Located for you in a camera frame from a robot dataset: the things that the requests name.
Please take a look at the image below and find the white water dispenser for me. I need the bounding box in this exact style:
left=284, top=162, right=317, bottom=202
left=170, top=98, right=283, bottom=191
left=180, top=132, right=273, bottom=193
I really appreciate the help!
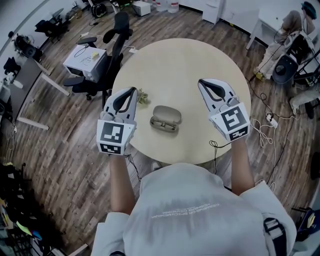
left=201, top=0, right=227, bottom=25

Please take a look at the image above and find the coiled white cable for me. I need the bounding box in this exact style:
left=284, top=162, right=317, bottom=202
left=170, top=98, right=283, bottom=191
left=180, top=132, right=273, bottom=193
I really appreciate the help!
left=250, top=118, right=276, bottom=149

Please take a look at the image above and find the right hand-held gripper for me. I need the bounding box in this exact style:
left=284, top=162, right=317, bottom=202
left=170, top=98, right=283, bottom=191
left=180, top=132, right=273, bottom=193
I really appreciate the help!
left=197, top=78, right=251, bottom=143

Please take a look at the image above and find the black shoulder strap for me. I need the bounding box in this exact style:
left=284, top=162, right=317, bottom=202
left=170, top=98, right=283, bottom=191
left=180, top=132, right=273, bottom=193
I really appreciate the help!
left=263, top=217, right=288, bottom=256

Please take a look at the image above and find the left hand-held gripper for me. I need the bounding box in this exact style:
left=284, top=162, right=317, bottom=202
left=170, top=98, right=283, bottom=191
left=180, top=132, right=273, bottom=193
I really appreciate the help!
left=95, top=86, right=140, bottom=157

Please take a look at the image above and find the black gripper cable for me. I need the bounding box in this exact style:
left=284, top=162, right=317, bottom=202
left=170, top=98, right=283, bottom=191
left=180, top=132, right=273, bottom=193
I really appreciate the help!
left=124, top=152, right=143, bottom=183
left=208, top=139, right=235, bottom=176

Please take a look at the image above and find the beige glasses case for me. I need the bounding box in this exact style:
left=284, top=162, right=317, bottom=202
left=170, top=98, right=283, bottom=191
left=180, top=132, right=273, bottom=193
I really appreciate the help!
left=149, top=105, right=182, bottom=133

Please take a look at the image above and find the grey desk with white legs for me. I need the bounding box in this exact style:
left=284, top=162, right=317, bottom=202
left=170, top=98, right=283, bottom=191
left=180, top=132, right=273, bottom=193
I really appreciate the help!
left=9, top=56, right=71, bottom=131

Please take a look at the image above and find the white box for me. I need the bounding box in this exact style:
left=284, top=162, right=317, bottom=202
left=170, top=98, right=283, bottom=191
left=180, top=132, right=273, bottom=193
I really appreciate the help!
left=62, top=44, right=109, bottom=83

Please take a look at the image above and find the small white cabinet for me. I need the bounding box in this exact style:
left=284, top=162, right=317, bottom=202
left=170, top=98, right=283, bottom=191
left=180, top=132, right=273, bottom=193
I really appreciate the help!
left=131, top=0, right=152, bottom=17

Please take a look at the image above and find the clear water jug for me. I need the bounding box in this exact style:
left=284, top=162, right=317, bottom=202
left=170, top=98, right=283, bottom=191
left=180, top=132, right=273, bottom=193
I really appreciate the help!
left=167, top=0, right=180, bottom=14
left=156, top=0, right=169, bottom=13

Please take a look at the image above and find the black office chair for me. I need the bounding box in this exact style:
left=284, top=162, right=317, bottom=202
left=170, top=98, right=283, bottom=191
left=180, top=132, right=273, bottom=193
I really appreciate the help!
left=63, top=11, right=134, bottom=111

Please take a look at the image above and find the grey round-backed chair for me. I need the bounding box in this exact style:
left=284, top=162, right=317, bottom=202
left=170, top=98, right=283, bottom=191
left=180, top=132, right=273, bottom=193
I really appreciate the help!
left=271, top=53, right=300, bottom=85

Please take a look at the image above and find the black cable loop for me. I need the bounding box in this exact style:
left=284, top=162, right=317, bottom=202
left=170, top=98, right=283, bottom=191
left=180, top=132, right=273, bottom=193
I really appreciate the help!
left=74, top=44, right=90, bottom=58

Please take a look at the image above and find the person's white shirt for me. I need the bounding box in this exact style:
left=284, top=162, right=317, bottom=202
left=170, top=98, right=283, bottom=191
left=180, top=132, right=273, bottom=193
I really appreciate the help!
left=89, top=163, right=298, bottom=256

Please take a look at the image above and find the person's white shoe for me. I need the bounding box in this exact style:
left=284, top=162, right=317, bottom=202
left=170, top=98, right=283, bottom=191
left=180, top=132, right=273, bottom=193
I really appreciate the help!
left=150, top=160, right=164, bottom=173

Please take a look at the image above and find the person's left forearm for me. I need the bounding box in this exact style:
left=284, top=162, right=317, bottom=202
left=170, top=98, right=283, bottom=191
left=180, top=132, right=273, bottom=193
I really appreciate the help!
left=108, top=153, right=136, bottom=216

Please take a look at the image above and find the person's right forearm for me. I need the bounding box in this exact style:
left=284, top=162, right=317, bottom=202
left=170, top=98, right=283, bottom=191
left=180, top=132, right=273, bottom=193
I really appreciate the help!
left=229, top=138, right=256, bottom=198

